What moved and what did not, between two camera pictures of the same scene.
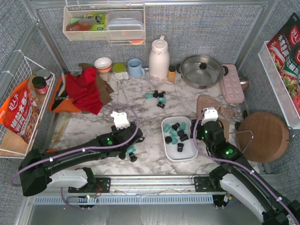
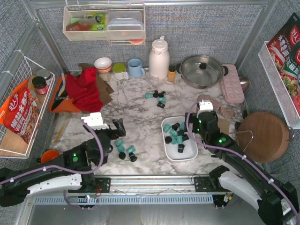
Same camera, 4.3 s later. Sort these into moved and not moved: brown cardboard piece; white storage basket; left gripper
Moved: left gripper
Not moved: brown cardboard piece; white storage basket
